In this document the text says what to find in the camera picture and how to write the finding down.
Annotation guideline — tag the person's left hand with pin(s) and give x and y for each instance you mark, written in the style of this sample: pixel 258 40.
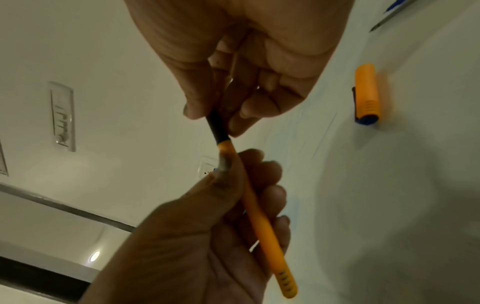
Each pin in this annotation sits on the person's left hand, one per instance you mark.
pixel 187 243

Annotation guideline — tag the person's right hand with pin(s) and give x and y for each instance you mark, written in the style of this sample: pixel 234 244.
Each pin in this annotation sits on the person's right hand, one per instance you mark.
pixel 232 38

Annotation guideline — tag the orange pen with black tip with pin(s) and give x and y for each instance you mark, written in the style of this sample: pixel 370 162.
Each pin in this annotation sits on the orange pen with black tip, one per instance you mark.
pixel 264 234

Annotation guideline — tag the round ceiling light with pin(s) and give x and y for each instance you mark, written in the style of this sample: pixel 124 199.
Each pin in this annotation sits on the round ceiling light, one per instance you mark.
pixel 94 256

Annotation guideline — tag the orange pen cap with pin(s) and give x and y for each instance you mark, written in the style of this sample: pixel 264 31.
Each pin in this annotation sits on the orange pen cap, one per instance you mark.
pixel 365 92

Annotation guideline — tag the grey pen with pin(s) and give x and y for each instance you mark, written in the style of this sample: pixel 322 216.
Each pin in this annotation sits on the grey pen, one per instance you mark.
pixel 390 17

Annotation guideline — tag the blue pen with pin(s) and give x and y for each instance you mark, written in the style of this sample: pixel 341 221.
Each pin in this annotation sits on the blue pen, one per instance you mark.
pixel 400 4

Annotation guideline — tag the white wall socket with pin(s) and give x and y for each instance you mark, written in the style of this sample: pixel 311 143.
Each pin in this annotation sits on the white wall socket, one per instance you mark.
pixel 207 169

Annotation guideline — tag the grey metal rail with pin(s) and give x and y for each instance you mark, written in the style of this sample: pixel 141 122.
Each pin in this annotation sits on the grey metal rail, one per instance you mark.
pixel 63 209

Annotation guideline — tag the white wall switch panel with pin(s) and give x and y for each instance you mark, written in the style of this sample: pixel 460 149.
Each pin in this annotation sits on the white wall switch panel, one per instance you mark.
pixel 62 115

